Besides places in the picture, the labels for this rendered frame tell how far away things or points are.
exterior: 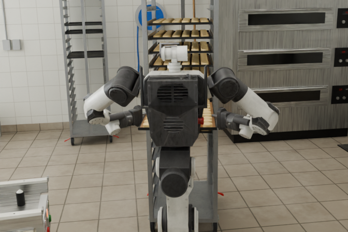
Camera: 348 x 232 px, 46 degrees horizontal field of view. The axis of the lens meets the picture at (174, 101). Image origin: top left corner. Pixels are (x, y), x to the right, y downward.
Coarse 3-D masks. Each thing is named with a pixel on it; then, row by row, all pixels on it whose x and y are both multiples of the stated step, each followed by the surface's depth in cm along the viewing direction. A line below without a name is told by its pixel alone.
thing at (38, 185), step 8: (48, 176) 178; (0, 184) 173; (8, 184) 173; (16, 184) 174; (24, 184) 175; (32, 184) 176; (40, 184) 176; (0, 192) 173; (8, 192) 174; (24, 192) 176; (32, 192) 176; (40, 192) 177
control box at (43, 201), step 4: (40, 196) 175; (44, 196) 174; (40, 200) 171; (44, 200) 171; (40, 204) 168; (44, 204) 168; (40, 208) 164; (44, 208) 164; (48, 208) 173; (44, 212) 161; (48, 212) 173; (44, 216) 158; (48, 216) 171; (44, 220) 156; (48, 220) 170; (44, 224) 155; (48, 224) 169; (36, 228) 154; (40, 228) 154; (44, 228) 155
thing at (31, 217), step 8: (0, 216) 146; (8, 216) 146; (16, 216) 147; (24, 216) 148; (32, 216) 149; (40, 216) 149; (0, 224) 147; (8, 224) 147; (16, 224) 148; (24, 224) 149; (32, 224) 149; (40, 224) 150
